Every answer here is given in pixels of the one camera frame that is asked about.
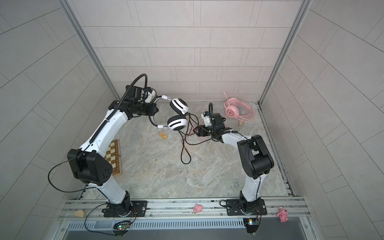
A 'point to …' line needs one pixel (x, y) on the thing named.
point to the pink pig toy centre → (198, 208)
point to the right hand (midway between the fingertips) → (198, 129)
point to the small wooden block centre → (163, 135)
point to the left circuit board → (122, 227)
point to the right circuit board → (251, 224)
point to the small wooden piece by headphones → (240, 123)
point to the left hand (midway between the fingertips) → (161, 106)
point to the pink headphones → (237, 109)
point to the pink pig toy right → (283, 215)
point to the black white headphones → (176, 122)
